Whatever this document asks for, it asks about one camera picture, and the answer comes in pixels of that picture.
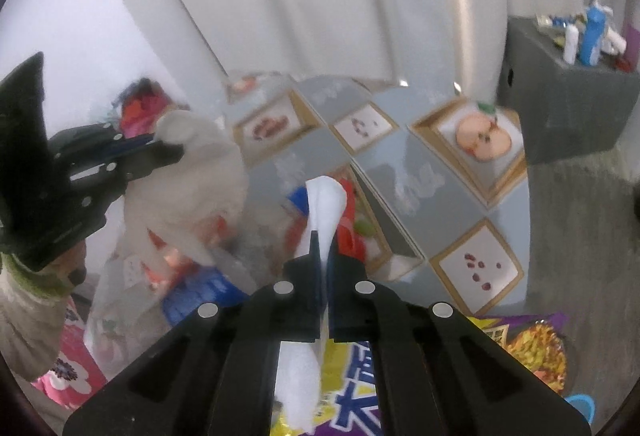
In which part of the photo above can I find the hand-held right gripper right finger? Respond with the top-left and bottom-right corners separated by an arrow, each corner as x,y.
327,243 -> 593,436

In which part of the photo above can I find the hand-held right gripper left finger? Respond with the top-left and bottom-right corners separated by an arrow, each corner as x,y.
62,230 -> 328,436

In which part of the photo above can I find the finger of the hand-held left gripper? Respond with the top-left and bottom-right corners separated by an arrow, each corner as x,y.
69,143 -> 185,213
52,124 -> 157,173

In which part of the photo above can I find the white plastic bag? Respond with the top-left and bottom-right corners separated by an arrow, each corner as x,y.
85,109 -> 261,367

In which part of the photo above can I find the white tissue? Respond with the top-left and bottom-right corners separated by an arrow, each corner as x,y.
272,176 -> 348,432

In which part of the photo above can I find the clear bottle with blue label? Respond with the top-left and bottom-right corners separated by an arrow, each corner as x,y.
162,266 -> 251,324

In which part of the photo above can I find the purple yellow snack bag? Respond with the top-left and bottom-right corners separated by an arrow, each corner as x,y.
270,311 -> 571,436

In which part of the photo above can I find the blue mesh bin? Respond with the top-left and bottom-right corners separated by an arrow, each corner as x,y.
565,393 -> 597,427

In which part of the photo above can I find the person's left forearm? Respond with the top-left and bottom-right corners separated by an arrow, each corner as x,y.
0,241 -> 88,382

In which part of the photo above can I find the red patterned bag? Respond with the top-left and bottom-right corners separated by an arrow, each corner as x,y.
112,76 -> 191,139

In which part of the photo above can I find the red snack packet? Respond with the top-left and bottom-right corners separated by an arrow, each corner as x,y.
285,171 -> 381,277

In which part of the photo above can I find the pink floral box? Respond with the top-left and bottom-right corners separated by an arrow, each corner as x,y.
32,301 -> 108,409

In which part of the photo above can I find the grey cabinet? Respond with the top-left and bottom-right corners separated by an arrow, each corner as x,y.
497,14 -> 640,167

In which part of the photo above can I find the small white bottle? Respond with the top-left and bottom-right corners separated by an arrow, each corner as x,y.
562,24 -> 581,64

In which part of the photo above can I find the blue plastic bottle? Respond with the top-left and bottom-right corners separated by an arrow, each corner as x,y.
579,2 -> 613,66

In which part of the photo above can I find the white tube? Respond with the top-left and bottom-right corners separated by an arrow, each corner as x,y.
602,29 -> 626,54

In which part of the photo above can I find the magenta cup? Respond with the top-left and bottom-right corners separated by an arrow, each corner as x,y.
622,19 -> 640,67

